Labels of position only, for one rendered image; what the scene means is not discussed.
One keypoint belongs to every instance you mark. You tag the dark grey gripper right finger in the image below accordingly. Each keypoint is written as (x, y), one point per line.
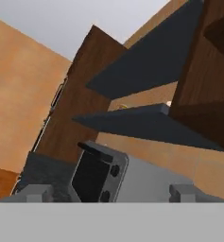
(182, 193)

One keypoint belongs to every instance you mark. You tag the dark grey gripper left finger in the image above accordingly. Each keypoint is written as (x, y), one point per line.
(34, 193)

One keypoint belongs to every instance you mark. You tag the tall brown wooden cabinet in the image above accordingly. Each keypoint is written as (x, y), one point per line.
(82, 104)

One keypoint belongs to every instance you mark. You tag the silver toaster oven black door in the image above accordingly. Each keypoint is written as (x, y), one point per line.
(94, 176)

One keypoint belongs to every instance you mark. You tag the small white item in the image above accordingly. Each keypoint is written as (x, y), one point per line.
(168, 103)

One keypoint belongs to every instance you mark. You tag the small yellow item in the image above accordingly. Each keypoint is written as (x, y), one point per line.
(123, 106)

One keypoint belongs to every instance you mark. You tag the dark grey wall shelf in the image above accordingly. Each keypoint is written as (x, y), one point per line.
(154, 60)
(141, 124)

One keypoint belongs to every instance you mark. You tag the brown wooden wall cabinet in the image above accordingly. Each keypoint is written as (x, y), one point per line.
(208, 78)

